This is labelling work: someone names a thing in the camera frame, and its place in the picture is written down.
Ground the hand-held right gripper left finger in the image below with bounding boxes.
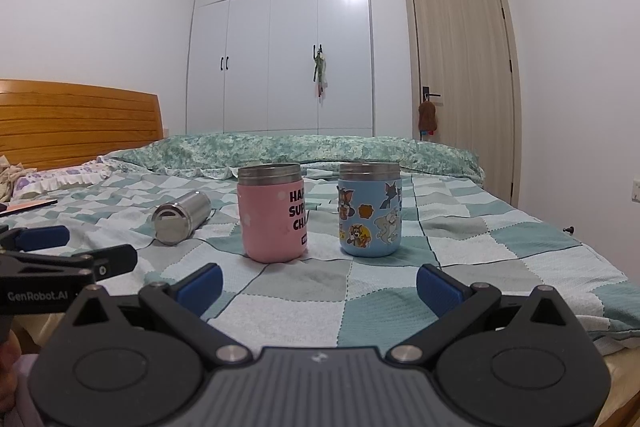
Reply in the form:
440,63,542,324
64,263,254,371

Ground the green checked blanket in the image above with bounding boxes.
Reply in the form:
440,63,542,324
0,166,632,360

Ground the green hanging ornament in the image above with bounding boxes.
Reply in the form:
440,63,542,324
310,45,329,99

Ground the green floral quilt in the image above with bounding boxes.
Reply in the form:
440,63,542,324
97,132,486,188

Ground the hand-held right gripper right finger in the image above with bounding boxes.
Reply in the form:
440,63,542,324
387,263,584,369

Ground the wooden headboard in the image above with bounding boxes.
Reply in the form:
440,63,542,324
0,79,166,171

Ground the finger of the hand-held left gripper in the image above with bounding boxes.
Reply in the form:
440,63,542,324
12,244,139,281
0,225,71,254

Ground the person's left hand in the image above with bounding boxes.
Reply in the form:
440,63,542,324
0,336,22,409

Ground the silver steel cup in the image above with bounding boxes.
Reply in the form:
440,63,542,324
151,190,212,244

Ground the blue cartoon cup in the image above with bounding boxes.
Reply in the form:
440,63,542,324
337,161,404,257

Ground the brown plush toy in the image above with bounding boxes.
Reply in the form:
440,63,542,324
417,99,440,142

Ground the beige cloth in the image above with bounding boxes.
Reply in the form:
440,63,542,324
0,154,24,203

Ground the purple floral pillow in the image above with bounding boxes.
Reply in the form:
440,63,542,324
12,157,119,200

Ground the flat red and black item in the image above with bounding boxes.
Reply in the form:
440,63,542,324
0,198,59,214

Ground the pink cup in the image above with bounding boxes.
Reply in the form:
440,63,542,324
237,163,307,264

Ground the beige wooden door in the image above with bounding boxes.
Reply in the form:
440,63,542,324
402,0,522,209

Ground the white wardrobe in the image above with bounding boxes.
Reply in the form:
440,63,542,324
185,0,375,138

